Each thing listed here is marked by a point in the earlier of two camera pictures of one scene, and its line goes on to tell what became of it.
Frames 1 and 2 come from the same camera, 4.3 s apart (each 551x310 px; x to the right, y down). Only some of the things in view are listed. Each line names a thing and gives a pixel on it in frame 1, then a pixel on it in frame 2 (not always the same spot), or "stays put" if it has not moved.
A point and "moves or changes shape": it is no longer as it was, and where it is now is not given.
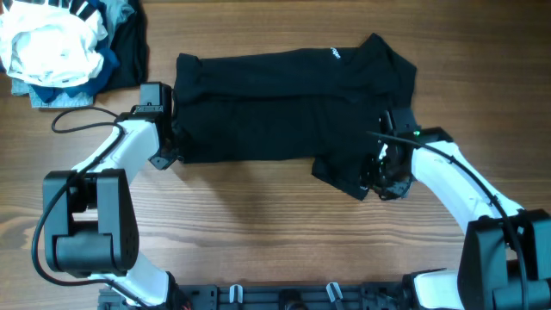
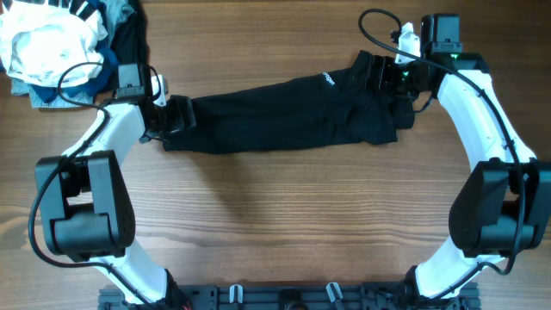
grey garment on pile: x=112 y=13 stays put
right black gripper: x=393 y=192 to x=386 y=79
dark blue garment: x=49 y=92 stays put
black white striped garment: x=83 y=9 stays put
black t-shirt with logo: x=325 y=105 moves or changes shape
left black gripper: x=164 y=160 to x=179 y=120
